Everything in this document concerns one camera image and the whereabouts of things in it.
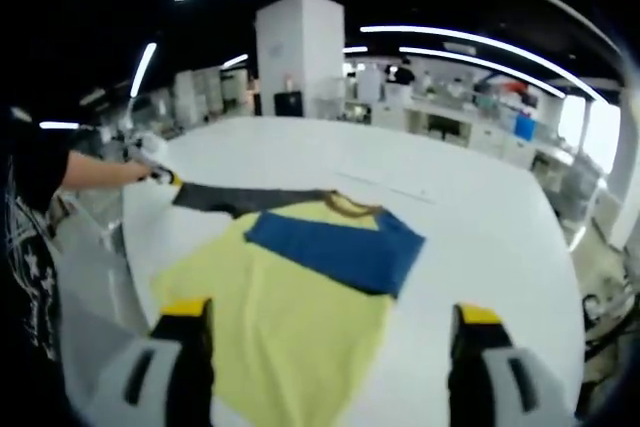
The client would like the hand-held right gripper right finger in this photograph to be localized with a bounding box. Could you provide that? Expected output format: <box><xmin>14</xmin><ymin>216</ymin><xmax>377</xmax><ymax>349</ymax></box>
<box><xmin>448</xmin><ymin>302</ymin><xmax>581</xmax><ymax>427</ymax></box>

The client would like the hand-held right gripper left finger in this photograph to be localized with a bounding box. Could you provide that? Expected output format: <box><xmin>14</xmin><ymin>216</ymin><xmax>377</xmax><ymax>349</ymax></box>
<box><xmin>93</xmin><ymin>296</ymin><xmax>214</xmax><ymax>427</ymax></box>

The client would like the yellow and blue garment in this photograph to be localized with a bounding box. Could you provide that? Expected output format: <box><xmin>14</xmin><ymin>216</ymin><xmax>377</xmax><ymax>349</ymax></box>
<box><xmin>149</xmin><ymin>181</ymin><xmax>428</xmax><ymax>427</ymax></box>

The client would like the person's left hand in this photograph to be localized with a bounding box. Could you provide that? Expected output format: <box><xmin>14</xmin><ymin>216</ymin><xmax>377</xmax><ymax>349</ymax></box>
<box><xmin>118</xmin><ymin>161</ymin><xmax>154</xmax><ymax>184</ymax></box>

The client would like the black box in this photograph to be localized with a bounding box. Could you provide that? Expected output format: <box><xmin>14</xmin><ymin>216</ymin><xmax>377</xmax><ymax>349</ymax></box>
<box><xmin>273</xmin><ymin>90</ymin><xmax>304</xmax><ymax>119</ymax></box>

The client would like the white square pillar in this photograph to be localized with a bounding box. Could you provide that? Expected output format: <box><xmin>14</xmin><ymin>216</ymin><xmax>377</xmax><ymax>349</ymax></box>
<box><xmin>255</xmin><ymin>0</ymin><xmax>346</xmax><ymax>119</ymax></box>

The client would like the blue container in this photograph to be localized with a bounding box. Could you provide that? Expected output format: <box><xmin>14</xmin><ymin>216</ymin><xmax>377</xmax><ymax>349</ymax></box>
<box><xmin>514</xmin><ymin>114</ymin><xmax>537</xmax><ymax>141</ymax></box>

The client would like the white counter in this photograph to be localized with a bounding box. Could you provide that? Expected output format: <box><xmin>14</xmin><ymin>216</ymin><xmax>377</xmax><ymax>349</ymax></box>
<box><xmin>404</xmin><ymin>101</ymin><xmax>537</xmax><ymax>164</ymax></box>

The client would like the bright window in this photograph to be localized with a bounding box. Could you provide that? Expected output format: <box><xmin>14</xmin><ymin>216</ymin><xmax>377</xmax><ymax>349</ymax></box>
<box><xmin>557</xmin><ymin>94</ymin><xmax>622</xmax><ymax>176</ymax></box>

